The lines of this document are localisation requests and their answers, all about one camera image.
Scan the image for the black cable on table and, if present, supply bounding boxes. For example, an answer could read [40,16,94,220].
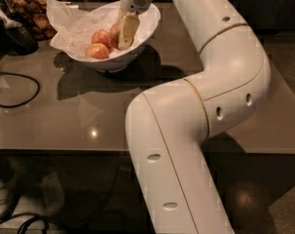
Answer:
[0,71,41,109]

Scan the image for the white sneaker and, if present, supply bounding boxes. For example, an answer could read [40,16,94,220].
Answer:
[39,172,64,215]
[0,176,17,220]

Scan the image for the white crumpled paper liner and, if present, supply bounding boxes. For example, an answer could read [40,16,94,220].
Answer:
[47,0,159,62]

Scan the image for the right white sneaker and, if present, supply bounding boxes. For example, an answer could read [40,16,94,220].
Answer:
[39,172,64,215]

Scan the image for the jar of brown snacks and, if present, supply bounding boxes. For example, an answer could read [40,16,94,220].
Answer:
[5,0,56,41]

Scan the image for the left white sneaker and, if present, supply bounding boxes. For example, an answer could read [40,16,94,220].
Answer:
[0,176,17,220]

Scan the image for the white ceramic bowl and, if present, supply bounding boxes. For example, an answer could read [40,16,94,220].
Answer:
[51,2,161,72]

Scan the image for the black cables on floor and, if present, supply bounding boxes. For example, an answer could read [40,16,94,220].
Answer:
[0,212,70,234]

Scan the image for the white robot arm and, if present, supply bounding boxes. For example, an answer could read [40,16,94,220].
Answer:
[126,0,271,234]

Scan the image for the red apple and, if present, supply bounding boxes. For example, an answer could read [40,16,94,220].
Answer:
[109,22,121,49]
[92,30,111,48]
[86,43,110,59]

